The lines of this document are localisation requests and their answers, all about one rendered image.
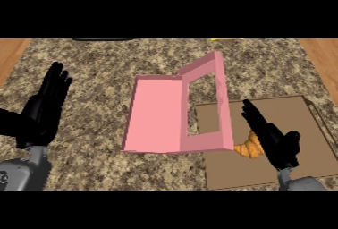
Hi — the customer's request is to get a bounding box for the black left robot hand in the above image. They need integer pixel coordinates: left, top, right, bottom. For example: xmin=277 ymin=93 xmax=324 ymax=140
xmin=0 ymin=61 xmax=73 ymax=150

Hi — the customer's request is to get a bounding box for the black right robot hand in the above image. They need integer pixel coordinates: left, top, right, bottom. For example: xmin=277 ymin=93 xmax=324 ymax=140
xmin=240 ymin=98 xmax=302 ymax=171

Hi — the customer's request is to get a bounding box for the brown flat tray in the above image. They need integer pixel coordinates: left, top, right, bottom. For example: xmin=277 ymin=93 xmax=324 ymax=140
xmin=193 ymin=94 xmax=338 ymax=191

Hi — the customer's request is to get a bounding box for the golden brown croissant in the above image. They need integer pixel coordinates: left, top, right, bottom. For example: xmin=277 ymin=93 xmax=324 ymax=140
xmin=231 ymin=131 xmax=266 ymax=160

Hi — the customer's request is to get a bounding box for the pink cardboard box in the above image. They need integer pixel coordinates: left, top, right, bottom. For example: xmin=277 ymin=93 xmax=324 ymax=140
xmin=119 ymin=50 xmax=234 ymax=154

